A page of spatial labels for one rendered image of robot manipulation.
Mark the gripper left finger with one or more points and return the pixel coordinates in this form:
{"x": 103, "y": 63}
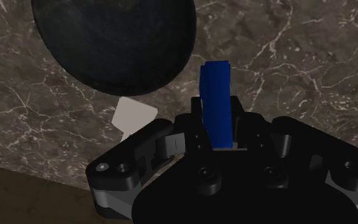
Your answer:
{"x": 135, "y": 155}

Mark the blue bar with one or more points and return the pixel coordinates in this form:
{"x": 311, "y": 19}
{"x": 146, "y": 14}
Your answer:
{"x": 217, "y": 105}

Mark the black round bowl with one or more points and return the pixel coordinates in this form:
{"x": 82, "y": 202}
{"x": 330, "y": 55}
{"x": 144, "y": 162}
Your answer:
{"x": 116, "y": 43}

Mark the white flat card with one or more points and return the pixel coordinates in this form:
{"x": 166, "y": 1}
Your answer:
{"x": 132, "y": 119}

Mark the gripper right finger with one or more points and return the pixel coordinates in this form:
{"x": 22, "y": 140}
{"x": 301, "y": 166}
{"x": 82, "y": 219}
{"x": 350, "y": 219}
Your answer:
{"x": 305, "y": 149}

